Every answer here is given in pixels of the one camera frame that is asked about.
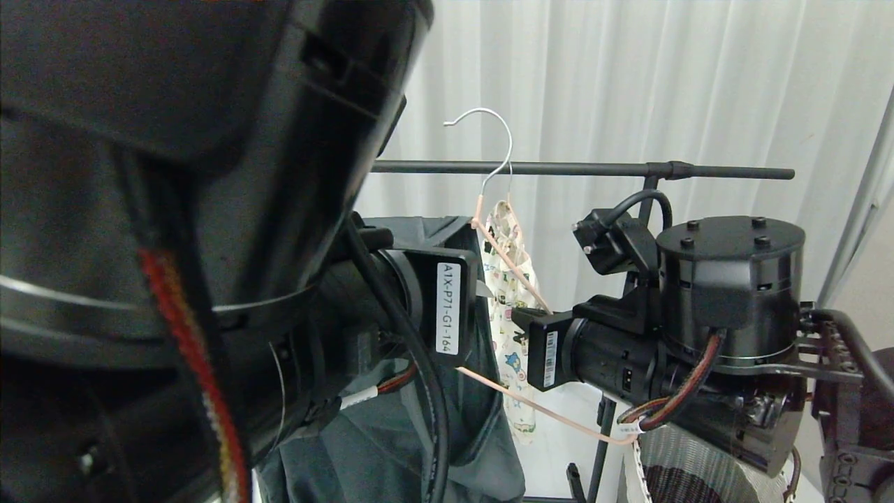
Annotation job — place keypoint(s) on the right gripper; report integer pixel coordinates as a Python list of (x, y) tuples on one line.
[(601, 356)]

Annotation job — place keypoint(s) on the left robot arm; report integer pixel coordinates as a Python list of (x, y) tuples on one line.
[(140, 70)]

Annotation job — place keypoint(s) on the dark grey garment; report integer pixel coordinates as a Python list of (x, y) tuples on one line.
[(391, 447)]

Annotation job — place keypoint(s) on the cream printed garment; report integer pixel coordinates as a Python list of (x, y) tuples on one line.
[(510, 349)]

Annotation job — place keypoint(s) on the white laundry basket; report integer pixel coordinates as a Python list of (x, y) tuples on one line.
[(698, 454)]

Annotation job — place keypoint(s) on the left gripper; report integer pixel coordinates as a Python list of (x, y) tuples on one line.
[(419, 307)]

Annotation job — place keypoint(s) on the white curtain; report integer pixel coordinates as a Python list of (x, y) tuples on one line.
[(628, 70)]

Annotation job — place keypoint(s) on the black clothes rack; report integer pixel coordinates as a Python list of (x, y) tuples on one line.
[(559, 168)]

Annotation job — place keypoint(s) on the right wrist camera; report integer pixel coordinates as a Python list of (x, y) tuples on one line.
[(607, 241)]

